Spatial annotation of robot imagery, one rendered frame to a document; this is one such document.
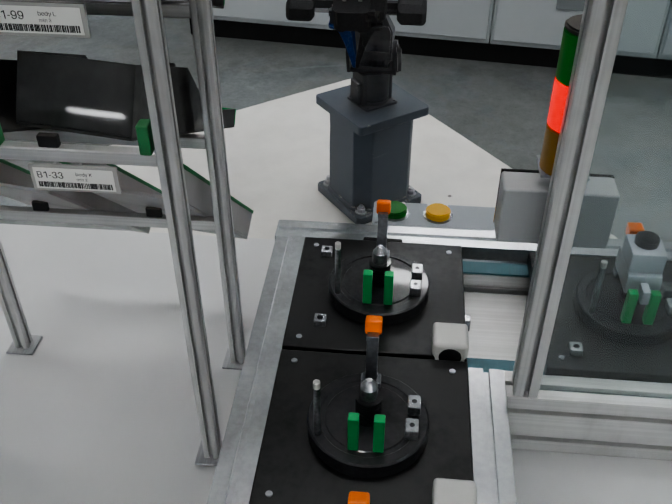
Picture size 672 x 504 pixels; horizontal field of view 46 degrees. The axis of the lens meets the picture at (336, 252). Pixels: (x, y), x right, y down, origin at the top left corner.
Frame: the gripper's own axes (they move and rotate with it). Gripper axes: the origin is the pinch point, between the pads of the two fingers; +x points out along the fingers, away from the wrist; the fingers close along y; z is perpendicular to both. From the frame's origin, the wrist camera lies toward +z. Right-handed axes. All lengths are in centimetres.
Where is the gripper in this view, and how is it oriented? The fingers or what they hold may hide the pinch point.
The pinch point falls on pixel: (356, 43)
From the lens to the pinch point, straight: 113.6
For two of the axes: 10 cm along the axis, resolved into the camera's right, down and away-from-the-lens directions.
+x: 0.0, 7.9, 6.1
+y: 10.0, 0.6, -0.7
